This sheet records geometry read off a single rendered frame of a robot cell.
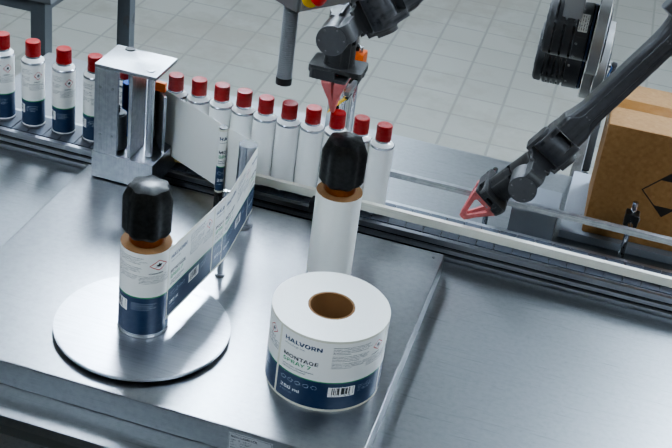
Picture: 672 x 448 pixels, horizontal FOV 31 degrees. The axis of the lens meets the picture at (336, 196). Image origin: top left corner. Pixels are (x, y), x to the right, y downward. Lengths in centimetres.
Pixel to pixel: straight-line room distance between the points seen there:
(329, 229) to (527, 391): 47
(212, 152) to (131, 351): 57
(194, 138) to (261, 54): 292
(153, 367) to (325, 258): 43
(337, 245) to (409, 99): 296
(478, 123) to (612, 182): 246
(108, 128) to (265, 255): 44
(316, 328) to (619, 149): 93
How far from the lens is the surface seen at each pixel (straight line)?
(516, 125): 513
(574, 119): 239
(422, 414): 214
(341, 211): 223
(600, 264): 251
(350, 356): 196
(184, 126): 256
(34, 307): 222
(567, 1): 296
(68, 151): 275
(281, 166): 257
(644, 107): 272
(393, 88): 527
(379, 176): 252
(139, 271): 205
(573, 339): 240
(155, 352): 210
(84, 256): 236
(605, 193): 268
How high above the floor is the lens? 219
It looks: 30 degrees down
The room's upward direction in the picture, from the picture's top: 8 degrees clockwise
